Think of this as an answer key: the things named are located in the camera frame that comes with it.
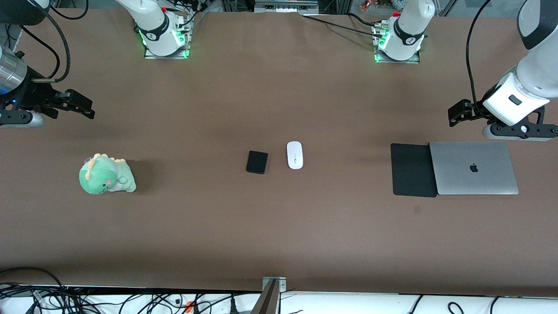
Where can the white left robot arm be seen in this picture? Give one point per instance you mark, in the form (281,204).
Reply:
(409,26)

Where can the black smartphone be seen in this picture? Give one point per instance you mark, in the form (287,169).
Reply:
(257,162)

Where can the white computer mouse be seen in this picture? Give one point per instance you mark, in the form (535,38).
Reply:
(295,155)

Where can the aluminium frame with ports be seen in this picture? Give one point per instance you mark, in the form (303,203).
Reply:
(285,6)

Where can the silver closed laptop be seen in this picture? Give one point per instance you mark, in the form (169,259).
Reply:
(473,168)

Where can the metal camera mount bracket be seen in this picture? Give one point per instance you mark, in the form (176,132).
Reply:
(269,296)

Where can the green dinosaur plush toy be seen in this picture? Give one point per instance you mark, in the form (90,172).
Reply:
(104,176)

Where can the black mouse pad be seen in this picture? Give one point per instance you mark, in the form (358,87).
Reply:
(412,170)

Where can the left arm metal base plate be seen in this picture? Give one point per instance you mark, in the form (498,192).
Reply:
(378,56)

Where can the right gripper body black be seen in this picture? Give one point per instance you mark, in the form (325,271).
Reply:
(31,94)

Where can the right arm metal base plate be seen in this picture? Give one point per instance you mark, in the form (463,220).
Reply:
(185,41)

